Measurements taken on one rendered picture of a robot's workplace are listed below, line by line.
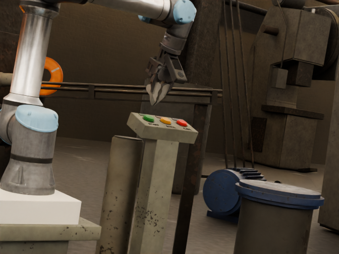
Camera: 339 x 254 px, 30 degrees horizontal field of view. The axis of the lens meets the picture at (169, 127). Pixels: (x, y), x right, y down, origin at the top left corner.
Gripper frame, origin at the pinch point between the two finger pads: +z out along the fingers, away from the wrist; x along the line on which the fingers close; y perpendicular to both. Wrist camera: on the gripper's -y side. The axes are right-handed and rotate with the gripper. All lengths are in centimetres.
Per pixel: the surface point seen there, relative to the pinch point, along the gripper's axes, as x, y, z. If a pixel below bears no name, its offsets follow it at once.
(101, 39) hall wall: -370, 673, 146
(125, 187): -1.6, 0.9, 34.5
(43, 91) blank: 16, 50, 20
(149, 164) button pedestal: -2.4, -6.0, 20.8
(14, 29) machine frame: 18, 91, 8
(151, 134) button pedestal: 0.9, -5.5, 9.9
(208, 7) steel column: -284, 344, 9
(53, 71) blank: 14, 51, 12
